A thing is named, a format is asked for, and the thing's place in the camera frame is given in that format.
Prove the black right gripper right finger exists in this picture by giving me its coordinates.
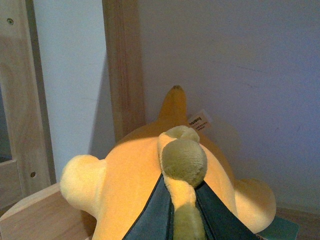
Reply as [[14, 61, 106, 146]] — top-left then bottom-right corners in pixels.
[[195, 182, 259, 240]]

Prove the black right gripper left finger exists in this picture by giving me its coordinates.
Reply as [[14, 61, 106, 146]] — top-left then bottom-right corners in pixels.
[[123, 175, 174, 240]]

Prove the orange plush toy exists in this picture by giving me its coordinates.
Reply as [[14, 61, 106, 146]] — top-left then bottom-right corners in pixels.
[[60, 85, 276, 240]]

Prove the teal book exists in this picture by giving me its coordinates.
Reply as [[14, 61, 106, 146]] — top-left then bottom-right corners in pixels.
[[257, 216, 300, 240]]

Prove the white toy label tag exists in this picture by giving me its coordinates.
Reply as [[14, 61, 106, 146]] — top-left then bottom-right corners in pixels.
[[188, 109, 213, 132]]

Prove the wooden shelf unit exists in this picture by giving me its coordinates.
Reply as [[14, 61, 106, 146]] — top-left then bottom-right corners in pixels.
[[0, 0, 320, 240]]

